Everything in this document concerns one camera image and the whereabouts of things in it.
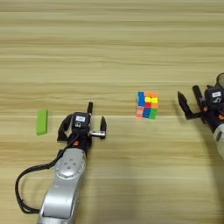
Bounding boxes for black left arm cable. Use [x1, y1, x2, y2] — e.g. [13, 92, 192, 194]
[15, 132, 80, 214]

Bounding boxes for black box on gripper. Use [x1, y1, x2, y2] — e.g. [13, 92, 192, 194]
[204, 87, 224, 109]
[71, 111, 90, 130]

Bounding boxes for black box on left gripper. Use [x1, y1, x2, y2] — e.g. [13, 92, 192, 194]
[71, 111, 90, 130]

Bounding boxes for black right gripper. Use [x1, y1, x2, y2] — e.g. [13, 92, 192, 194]
[177, 84, 224, 133]

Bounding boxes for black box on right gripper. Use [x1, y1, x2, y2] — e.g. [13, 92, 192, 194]
[204, 87, 224, 109]

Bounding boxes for green rectangular block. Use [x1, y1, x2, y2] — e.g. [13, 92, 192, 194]
[36, 108, 49, 137]

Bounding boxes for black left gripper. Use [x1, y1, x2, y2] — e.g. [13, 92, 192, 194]
[56, 113, 108, 152]

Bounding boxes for black mesh cup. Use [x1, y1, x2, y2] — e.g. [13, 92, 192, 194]
[214, 73, 224, 90]

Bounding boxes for multicoloured puzzle cube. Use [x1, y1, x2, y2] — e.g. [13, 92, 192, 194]
[135, 90, 159, 120]

